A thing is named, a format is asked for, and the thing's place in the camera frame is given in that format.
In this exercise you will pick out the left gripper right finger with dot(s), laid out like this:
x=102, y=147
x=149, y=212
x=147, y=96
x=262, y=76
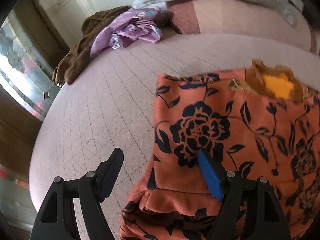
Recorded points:
x=264, y=217

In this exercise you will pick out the orange black floral garment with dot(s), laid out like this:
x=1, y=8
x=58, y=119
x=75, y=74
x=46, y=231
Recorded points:
x=256, y=122

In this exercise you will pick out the pink quilted bedspread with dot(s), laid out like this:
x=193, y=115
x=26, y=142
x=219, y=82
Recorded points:
x=111, y=105

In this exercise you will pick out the stained glass window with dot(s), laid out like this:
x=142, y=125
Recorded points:
x=25, y=74

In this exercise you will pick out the brown fleece garment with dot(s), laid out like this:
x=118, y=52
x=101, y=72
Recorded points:
x=78, y=57

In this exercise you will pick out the pink quilted bolster pillow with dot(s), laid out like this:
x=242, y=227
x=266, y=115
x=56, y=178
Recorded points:
x=241, y=18

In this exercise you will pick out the purple floral cloth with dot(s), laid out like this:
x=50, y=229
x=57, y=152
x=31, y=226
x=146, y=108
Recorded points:
x=132, y=25

